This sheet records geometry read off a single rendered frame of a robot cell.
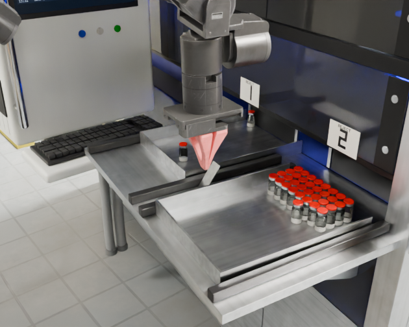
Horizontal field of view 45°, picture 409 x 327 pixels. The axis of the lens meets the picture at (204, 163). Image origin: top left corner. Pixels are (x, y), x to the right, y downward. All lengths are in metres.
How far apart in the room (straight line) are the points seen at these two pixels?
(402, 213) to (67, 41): 1.05
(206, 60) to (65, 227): 2.04
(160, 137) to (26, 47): 0.46
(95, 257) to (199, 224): 1.44
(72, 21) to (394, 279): 1.11
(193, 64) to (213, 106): 0.07
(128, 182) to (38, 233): 1.51
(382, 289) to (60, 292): 1.48
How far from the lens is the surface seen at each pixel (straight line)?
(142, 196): 1.06
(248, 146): 1.30
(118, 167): 1.22
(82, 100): 1.62
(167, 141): 1.34
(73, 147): 1.47
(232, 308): 0.81
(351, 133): 1.03
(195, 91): 0.68
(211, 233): 0.96
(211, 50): 0.67
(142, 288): 2.18
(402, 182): 0.97
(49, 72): 1.55
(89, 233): 2.55
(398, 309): 1.13
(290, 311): 1.42
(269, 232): 0.97
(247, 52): 0.70
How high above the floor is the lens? 1.44
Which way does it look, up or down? 27 degrees down
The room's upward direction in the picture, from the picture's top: straight up
